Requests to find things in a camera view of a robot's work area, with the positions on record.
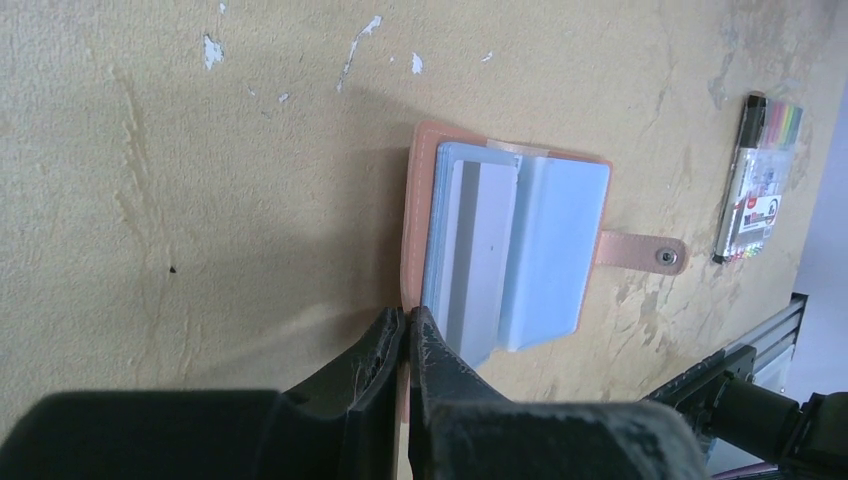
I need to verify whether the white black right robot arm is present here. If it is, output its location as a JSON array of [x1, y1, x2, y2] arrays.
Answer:
[[646, 345, 847, 479]]

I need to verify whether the pink leather card holder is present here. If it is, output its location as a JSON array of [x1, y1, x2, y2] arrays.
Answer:
[[400, 120, 689, 366]]

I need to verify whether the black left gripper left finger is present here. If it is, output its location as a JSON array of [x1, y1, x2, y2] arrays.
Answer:
[[1, 308, 405, 479]]

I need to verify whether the aluminium table frame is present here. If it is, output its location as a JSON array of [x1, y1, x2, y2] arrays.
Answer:
[[725, 292, 808, 375]]

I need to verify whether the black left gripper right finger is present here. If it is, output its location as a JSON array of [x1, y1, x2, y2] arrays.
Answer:
[[408, 307, 708, 479]]

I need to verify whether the marker pen pack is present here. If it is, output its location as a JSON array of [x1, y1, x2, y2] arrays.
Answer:
[[713, 92, 804, 264]]

